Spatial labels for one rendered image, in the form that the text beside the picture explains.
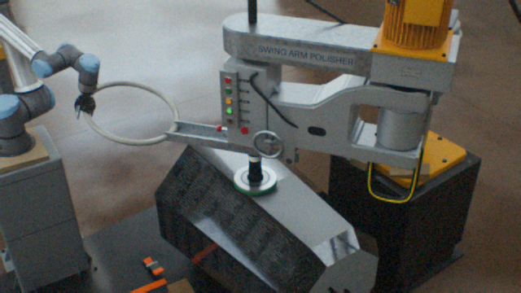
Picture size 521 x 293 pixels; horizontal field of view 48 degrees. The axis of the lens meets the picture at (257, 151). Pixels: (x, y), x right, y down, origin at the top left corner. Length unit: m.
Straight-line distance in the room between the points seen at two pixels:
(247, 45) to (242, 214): 0.89
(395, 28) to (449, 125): 2.96
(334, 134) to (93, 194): 2.31
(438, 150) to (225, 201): 1.23
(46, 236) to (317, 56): 1.96
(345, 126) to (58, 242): 1.90
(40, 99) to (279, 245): 1.50
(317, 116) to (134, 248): 1.80
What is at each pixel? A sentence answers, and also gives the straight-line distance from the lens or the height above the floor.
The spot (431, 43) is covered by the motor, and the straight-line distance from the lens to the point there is 2.30.
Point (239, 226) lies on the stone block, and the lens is 2.89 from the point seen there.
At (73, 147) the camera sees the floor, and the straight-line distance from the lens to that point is 4.93.
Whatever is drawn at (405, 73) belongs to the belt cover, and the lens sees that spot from 2.31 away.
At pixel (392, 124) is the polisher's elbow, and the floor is 1.38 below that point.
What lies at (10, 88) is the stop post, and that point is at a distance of 4.26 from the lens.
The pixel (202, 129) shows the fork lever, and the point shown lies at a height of 1.07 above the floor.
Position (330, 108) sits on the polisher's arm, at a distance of 2.47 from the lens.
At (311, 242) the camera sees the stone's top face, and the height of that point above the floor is 0.83.
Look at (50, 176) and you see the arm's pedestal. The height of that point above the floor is 0.76.
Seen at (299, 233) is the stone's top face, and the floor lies 0.83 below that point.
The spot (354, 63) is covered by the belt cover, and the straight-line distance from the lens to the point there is 2.34.
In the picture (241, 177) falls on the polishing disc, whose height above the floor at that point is 0.88.
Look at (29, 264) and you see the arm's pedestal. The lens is 3.68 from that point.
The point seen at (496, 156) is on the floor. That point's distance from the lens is 4.91.
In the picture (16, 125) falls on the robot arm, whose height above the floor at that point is 1.04.
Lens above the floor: 2.68
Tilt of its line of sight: 35 degrees down
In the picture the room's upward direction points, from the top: 1 degrees counter-clockwise
